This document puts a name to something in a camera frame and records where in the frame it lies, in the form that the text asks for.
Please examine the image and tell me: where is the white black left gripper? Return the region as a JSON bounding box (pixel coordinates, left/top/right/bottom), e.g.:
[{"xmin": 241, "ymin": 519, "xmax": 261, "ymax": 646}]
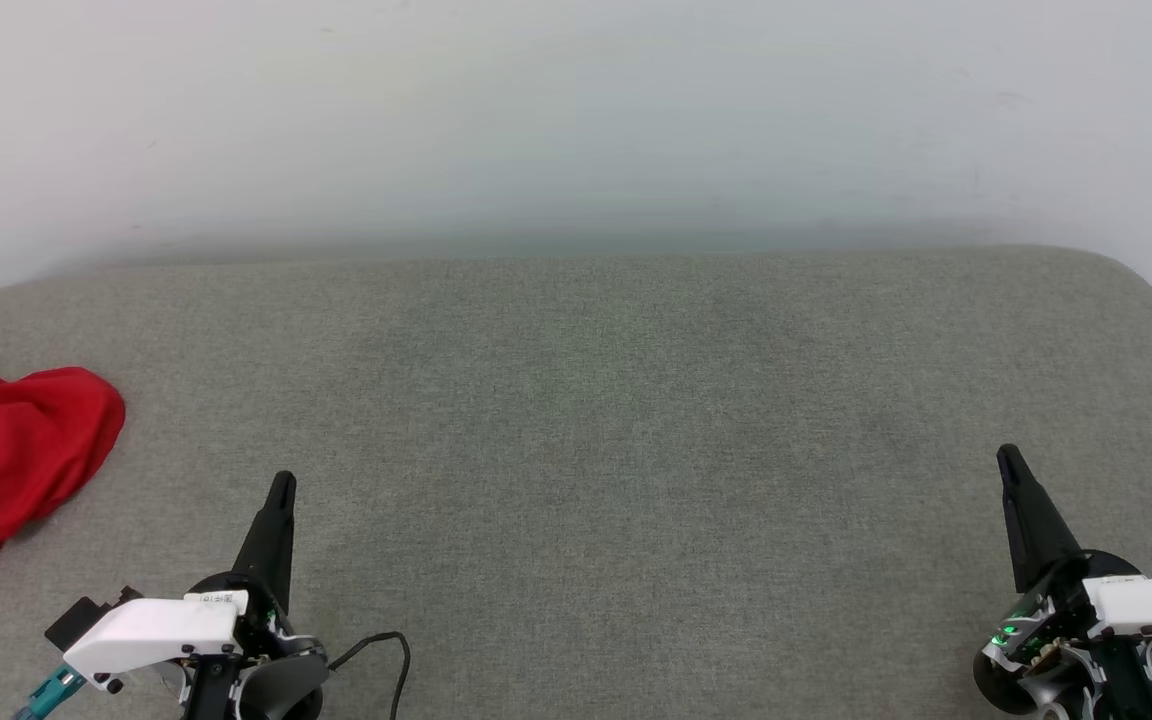
[{"xmin": 64, "ymin": 471, "xmax": 299, "ymax": 720}]

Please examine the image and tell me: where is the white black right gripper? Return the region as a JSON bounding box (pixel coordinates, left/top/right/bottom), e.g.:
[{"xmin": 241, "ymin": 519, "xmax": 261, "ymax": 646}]
[{"xmin": 986, "ymin": 444, "xmax": 1152, "ymax": 720}]

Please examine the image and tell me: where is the red and white t-shirt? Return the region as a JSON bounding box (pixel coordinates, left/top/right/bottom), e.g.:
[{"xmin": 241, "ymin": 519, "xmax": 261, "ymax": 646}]
[{"xmin": 0, "ymin": 345, "xmax": 127, "ymax": 617}]

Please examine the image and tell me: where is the thin black cable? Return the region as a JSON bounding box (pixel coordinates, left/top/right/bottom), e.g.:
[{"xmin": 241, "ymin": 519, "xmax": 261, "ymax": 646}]
[{"xmin": 326, "ymin": 631, "xmax": 413, "ymax": 720}]

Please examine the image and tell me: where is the teal cable connector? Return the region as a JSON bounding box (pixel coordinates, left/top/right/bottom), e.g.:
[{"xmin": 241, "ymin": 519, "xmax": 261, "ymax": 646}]
[{"xmin": 14, "ymin": 665, "xmax": 87, "ymax": 720}]

